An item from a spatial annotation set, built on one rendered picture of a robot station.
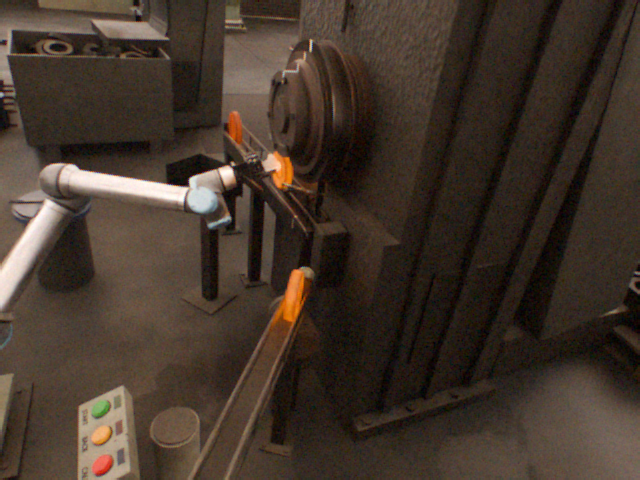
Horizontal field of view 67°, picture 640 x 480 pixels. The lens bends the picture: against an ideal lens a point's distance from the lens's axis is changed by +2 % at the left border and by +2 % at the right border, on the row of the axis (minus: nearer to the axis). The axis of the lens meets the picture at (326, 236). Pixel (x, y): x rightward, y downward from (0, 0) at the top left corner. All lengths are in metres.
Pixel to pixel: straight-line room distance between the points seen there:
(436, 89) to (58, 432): 1.73
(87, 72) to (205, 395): 2.58
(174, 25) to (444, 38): 3.38
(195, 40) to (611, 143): 3.49
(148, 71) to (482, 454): 3.29
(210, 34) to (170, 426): 3.64
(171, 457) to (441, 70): 1.18
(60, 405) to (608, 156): 2.16
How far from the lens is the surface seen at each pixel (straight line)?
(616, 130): 1.82
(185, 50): 4.50
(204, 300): 2.51
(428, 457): 2.04
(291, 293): 1.37
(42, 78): 3.94
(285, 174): 1.88
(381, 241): 1.45
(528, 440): 2.27
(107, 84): 3.96
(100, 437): 1.27
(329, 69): 1.50
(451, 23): 1.27
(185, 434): 1.35
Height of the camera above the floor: 1.61
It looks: 31 degrees down
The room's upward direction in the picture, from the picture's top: 8 degrees clockwise
